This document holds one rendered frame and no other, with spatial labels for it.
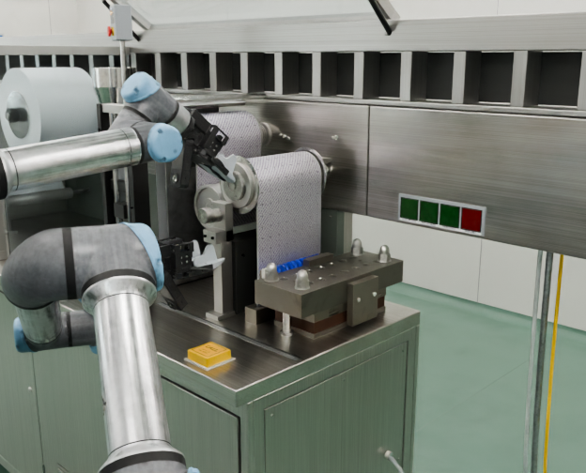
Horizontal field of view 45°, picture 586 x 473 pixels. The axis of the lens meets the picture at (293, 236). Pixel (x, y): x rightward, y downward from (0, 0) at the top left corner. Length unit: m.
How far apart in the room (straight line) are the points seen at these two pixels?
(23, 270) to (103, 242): 0.13
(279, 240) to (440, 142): 0.48
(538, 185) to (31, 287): 1.08
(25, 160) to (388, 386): 1.09
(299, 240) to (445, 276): 2.87
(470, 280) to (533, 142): 3.00
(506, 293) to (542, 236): 2.83
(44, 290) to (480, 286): 3.67
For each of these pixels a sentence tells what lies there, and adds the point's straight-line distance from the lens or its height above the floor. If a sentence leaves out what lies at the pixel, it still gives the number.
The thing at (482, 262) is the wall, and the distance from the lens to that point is 4.51.
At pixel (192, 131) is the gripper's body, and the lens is 1.64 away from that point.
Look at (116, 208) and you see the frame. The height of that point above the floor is 1.16.
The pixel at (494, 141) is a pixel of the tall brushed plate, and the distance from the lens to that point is 1.69.
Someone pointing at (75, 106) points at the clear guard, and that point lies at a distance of 2.62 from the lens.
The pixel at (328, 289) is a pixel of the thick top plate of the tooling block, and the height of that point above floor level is 1.02.
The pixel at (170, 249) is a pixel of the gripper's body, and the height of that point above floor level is 1.15.
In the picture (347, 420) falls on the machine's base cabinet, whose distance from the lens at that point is 1.81.
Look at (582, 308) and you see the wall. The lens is 4.30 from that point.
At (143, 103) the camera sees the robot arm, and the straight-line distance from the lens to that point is 1.54.
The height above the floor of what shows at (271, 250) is 1.08.
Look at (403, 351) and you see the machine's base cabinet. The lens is 1.92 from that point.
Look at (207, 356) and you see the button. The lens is 1.58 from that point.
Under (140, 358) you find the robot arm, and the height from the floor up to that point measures 1.15.
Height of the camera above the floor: 1.56
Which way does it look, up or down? 14 degrees down
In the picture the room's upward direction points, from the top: straight up
